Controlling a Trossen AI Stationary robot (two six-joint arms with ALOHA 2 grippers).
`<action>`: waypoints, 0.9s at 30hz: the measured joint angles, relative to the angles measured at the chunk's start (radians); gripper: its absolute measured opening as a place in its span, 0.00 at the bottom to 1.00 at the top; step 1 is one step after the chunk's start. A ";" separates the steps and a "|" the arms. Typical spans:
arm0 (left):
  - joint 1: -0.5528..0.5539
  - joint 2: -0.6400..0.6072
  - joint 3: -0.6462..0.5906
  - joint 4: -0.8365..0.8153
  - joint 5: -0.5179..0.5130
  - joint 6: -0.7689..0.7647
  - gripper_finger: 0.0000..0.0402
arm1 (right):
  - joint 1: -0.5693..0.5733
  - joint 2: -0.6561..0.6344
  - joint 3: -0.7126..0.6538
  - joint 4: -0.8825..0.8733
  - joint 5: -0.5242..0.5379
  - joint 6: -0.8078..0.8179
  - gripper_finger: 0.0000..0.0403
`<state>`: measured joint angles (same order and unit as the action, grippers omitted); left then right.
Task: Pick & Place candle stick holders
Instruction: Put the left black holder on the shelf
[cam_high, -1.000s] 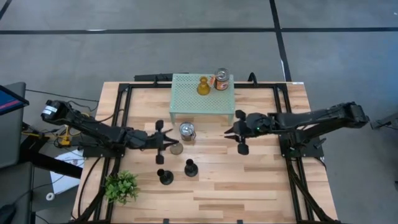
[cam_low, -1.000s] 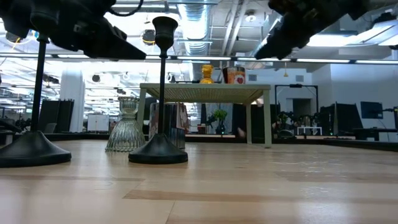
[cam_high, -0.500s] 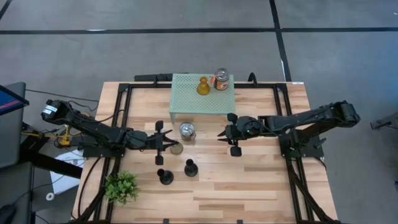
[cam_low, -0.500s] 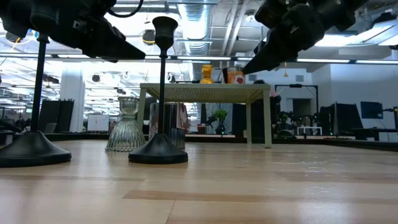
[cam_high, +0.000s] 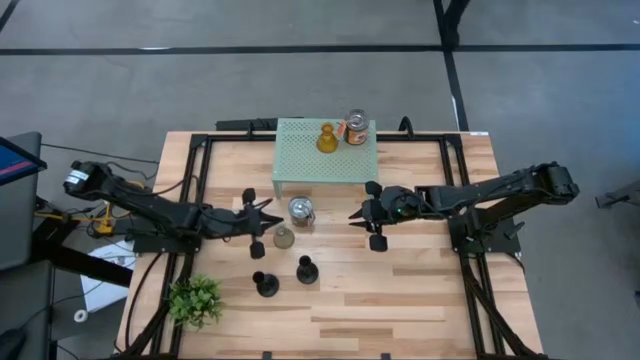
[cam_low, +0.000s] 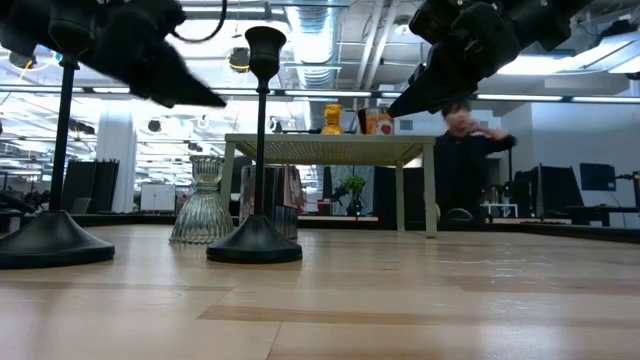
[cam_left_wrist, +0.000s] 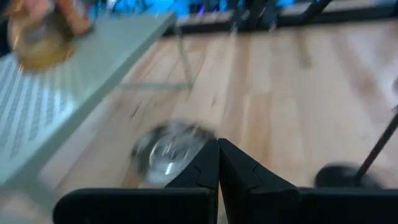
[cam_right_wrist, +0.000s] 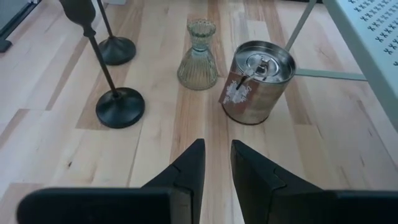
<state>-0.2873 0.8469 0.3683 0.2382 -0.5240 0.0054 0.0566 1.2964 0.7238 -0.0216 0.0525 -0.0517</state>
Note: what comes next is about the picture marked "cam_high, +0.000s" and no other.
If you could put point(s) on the black floor stand foot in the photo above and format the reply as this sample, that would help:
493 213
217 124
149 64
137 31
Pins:
620 196

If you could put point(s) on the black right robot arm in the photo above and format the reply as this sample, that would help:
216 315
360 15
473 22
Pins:
500 187

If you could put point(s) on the black aluminium table frame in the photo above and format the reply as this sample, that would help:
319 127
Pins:
235 138

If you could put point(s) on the black metal candlestick holder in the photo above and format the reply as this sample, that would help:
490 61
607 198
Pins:
307 271
266 285

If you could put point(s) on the green artificial table plant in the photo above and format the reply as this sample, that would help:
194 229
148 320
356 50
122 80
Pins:
195 302

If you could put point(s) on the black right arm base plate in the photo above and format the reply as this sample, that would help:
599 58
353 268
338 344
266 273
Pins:
500 242

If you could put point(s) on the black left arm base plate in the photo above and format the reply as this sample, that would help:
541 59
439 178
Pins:
165 245

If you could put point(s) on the pale green perforated metal shelf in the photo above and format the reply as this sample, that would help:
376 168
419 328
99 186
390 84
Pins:
305 160

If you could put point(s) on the black stand post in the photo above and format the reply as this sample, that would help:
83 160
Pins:
452 25

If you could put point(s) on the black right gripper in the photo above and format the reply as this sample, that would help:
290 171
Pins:
397 207

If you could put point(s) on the white tape roll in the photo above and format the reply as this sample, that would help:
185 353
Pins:
75 315

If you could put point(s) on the silver candle can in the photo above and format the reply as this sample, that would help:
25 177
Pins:
301 210

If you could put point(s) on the black power strip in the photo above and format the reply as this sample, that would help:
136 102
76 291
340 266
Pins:
245 124

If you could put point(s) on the yellow clamp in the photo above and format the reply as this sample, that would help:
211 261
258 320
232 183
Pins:
105 227

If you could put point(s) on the white paper sheet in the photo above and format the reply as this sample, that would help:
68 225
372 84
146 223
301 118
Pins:
107 292

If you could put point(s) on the orange labelled candle can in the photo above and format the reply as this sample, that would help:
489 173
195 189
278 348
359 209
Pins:
357 131

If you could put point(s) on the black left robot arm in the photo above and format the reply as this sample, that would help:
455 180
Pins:
150 205

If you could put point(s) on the amber ribbed glass candle holder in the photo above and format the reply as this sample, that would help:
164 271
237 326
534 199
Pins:
327 142

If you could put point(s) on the monitor with blue screen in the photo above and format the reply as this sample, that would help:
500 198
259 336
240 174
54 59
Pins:
15 162

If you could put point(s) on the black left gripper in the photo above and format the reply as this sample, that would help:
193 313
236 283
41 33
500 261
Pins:
230 222

